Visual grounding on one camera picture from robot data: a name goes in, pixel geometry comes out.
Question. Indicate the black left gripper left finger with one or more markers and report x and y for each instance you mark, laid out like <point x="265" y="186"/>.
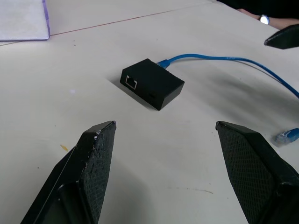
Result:
<point x="93" y="172"/>

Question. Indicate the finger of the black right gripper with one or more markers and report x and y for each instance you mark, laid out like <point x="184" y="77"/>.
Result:
<point x="283" y="38"/>

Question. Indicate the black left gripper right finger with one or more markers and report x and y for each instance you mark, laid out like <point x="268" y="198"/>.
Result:
<point x="252" y="168"/>

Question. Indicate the black box with ethernet port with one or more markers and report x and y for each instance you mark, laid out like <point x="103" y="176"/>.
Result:
<point x="153" y="84"/>

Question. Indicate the silver wristwatch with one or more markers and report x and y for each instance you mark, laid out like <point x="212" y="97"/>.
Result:
<point x="264" y="19"/>

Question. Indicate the white purple-edged cloth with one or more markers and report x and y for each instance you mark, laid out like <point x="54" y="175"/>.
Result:
<point x="22" y="19"/>

